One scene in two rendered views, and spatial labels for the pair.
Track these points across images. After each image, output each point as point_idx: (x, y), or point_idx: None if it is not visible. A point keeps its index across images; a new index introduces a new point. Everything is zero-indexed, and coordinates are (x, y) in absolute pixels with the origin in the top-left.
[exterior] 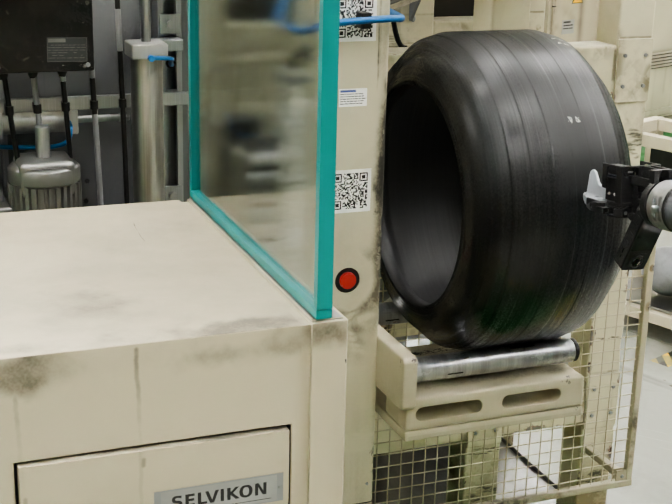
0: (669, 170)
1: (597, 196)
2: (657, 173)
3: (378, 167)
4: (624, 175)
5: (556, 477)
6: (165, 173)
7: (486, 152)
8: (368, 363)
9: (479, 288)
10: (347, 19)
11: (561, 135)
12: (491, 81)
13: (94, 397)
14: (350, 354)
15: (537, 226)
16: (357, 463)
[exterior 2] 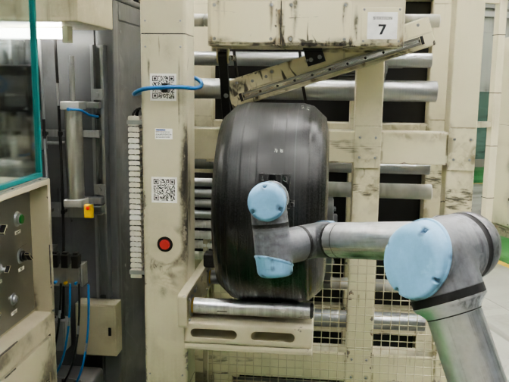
0: (276, 175)
1: None
2: (266, 176)
3: (181, 176)
4: (263, 180)
5: None
6: (95, 176)
7: (217, 167)
8: None
9: (216, 254)
10: (151, 86)
11: (266, 159)
12: (235, 125)
13: None
14: (168, 290)
15: (241, 215)
16: (176, 361)
